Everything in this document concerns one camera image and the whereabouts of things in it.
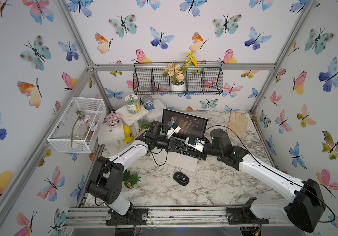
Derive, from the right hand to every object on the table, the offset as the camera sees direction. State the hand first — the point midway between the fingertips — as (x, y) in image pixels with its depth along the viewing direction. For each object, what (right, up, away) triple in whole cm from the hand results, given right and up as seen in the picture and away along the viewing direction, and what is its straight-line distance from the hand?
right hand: (191, 142), depth 76 cm
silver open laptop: (+2, +8, +19) cm, 20 cm away
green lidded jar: (-32, +20, +8) cm, 39 cm away
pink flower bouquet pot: (-42, +12, +5) cm, 44 cm away
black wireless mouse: (-5, -21, +8) cm, 23 cm away
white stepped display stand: (-49, +3, +12) cm, 51 cm away
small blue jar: (-26, +23, +20) cm, 40 cm away
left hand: (-3, -3, 0) cm, 4 cm away
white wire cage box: (-55, +7, -5) cm, 55 cm away
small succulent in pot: (-29, +9, +20) cm, 37 cm away
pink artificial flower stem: (-56, +12, -1) cm, 57 cm away
